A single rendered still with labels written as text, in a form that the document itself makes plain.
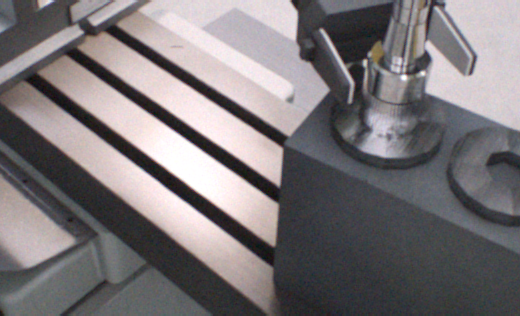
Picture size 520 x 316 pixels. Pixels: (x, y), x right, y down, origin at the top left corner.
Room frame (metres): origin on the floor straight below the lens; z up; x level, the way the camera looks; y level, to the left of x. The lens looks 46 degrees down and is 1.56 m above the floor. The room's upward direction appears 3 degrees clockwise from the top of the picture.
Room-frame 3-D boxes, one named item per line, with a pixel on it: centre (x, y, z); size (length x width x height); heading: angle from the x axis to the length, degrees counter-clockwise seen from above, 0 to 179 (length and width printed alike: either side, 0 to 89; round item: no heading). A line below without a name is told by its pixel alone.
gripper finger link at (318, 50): (0.47, -0.04, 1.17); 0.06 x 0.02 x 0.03; 23
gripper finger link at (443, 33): (0.51, -0.15, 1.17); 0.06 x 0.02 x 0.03; 23
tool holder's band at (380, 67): (0.45, -0.09, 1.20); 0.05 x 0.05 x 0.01
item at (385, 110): (0.45, -0.09, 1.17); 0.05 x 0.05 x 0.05
